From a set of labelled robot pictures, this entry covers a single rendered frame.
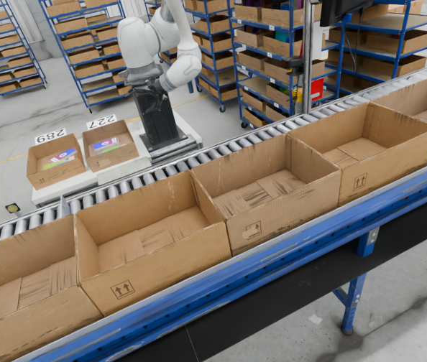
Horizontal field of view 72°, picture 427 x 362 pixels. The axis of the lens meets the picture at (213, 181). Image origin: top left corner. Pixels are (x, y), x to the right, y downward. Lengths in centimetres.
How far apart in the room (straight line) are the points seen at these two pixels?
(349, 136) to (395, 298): 98
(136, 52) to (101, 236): 98
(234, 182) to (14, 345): 80
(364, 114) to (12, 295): 143
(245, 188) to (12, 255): 81
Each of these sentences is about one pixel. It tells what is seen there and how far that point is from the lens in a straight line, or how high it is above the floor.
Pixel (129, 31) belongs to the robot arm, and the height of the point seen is 138.
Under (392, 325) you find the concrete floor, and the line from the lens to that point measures 188.
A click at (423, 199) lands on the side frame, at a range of 127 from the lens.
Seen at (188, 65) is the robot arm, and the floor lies 124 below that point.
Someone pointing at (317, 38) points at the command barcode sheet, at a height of 116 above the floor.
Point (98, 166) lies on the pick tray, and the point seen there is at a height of 78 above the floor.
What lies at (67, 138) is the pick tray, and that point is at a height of 83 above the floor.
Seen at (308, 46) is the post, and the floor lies 115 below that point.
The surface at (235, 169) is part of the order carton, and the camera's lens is 109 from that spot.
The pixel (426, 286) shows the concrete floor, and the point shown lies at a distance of 207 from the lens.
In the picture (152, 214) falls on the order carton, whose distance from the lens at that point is 107.
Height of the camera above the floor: 161
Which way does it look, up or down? 37 degrees down
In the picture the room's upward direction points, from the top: 12 degrees counter-clockwise
